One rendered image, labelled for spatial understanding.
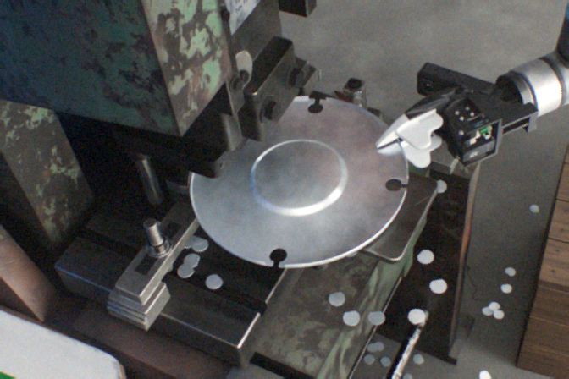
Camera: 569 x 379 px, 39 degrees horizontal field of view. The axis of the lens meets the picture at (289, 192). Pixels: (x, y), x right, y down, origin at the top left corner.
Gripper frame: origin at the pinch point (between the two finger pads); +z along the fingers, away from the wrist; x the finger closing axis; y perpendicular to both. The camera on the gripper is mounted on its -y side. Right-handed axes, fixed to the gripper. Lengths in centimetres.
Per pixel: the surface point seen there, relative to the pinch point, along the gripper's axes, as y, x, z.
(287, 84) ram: -1.8, -15.0, 11.4
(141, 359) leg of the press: 6.4, 15.8, 41.2
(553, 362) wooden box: 13, 73, -30
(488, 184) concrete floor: -37, 80, -48
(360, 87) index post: -9.9, -0.8, -1.8
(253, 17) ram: -4.2, -24.4, 13.3
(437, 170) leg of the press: -3.5, 16.8, -11.2
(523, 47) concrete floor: -75, 81, -84
